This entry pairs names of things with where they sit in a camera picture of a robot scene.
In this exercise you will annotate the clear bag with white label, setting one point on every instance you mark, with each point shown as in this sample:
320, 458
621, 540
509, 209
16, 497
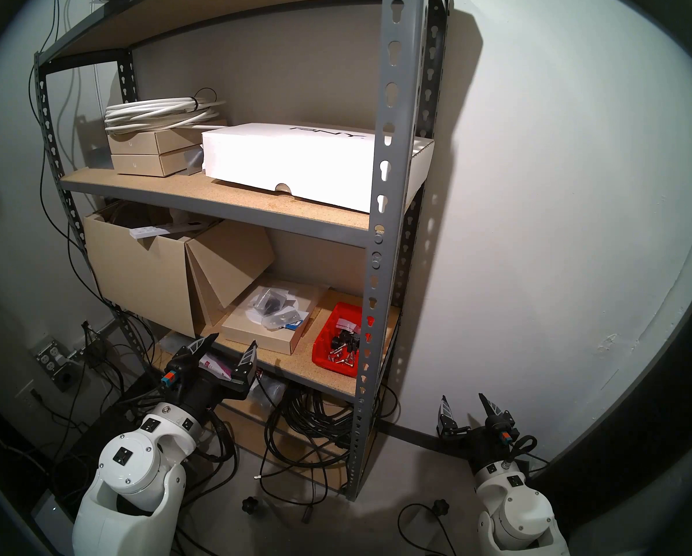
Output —
285, 318

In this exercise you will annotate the grey steel rack shelf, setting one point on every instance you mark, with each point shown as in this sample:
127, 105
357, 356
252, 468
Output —
389, 155

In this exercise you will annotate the black baseboard strip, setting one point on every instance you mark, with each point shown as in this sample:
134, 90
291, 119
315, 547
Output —
409, 433

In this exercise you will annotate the black star knob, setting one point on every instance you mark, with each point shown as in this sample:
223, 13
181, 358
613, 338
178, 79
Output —
440, 507
253, 506

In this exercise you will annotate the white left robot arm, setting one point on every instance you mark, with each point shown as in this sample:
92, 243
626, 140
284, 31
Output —
132, 474

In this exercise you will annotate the large open cardboard box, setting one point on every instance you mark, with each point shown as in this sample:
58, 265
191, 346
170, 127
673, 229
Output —
137, 271

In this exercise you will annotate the black metal small parts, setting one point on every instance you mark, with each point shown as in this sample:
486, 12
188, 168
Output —
343, 346

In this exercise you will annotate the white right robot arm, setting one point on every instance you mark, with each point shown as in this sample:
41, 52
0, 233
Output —
517, 514

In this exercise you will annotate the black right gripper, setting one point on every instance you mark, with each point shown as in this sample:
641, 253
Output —
491, 447

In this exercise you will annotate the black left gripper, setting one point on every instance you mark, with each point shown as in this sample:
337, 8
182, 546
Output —
201, 392

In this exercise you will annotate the white plastic strip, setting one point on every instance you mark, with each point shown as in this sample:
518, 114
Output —
149, 232

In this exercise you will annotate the white PNY cardboard box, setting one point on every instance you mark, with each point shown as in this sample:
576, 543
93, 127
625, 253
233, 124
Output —
294, 161

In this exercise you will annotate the small brown cardboard box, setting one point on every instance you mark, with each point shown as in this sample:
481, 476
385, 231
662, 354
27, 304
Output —
137, 143
143, 165

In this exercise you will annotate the flat brown cardboard box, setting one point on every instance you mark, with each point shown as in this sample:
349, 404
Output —
247, 332

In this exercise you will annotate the grey floor device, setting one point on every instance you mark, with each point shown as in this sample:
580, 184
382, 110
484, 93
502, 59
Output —
50, 520

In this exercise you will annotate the grey wall power outlet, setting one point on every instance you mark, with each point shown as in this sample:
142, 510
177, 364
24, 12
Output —
50, 358

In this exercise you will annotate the clear bag with black part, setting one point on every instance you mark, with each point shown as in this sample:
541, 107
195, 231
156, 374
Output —
269, 300

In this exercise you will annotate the red plastic bin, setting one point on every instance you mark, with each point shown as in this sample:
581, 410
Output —
337, 316

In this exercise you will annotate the pink white package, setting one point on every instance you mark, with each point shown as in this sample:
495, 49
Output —
214, 366

